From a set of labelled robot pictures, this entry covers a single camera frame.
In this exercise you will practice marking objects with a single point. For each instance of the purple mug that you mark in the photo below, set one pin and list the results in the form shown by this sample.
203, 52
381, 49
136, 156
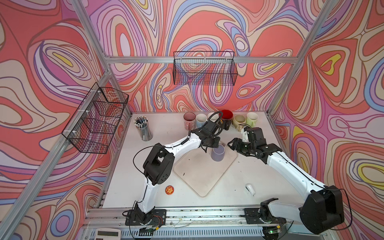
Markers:
218, 153

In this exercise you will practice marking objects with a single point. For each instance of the white mug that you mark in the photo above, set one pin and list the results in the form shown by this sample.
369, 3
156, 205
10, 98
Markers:
213, 117

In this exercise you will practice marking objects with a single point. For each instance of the cream round mug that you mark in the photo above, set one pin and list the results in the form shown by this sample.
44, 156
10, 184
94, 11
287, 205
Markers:
238, 121

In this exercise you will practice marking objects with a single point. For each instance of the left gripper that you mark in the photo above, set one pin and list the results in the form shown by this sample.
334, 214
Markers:
217, 141

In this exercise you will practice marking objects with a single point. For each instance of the white device with display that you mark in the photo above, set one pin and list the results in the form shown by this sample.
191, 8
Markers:
108, 234

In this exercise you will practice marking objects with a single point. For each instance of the black mug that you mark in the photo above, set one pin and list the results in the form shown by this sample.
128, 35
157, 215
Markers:
226, 119

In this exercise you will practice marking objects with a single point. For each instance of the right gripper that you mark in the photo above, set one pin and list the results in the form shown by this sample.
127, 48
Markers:
236, 145

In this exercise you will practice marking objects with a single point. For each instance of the pink patterned mug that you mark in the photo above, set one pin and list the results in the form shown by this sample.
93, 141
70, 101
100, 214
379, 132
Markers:
189, 121

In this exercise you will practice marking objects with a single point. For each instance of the small white object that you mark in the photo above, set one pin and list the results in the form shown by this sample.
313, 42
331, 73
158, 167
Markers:
250, 189

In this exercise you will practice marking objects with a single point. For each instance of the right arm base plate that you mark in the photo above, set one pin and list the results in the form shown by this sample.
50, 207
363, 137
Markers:
255, 216

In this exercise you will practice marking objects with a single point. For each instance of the light green mug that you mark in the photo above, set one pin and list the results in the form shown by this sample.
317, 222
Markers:
251, 119

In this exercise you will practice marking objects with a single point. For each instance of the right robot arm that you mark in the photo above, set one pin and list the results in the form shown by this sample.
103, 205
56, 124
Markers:
323, 205

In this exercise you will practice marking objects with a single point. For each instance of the beige plastic tray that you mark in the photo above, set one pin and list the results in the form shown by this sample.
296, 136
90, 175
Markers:
200, 172

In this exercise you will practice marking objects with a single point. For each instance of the metal pen holder cup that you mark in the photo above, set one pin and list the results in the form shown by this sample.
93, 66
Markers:
142, 125

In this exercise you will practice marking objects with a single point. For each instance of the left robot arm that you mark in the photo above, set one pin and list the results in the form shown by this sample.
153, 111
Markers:
159, 163

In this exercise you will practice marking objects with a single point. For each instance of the black wire basket wall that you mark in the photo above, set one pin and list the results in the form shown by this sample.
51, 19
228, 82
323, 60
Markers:
100, 114
204, 68

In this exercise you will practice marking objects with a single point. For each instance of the black wire basket left wall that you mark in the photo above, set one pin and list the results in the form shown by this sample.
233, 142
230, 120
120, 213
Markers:
100, 114

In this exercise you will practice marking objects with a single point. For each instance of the light blue mug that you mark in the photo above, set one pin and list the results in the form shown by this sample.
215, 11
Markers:
201, 120

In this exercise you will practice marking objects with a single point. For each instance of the black wire basket back wall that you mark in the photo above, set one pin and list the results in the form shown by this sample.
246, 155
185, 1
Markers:
204, 68

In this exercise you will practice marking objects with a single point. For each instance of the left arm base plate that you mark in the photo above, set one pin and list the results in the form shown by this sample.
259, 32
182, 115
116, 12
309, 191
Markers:
155, 217

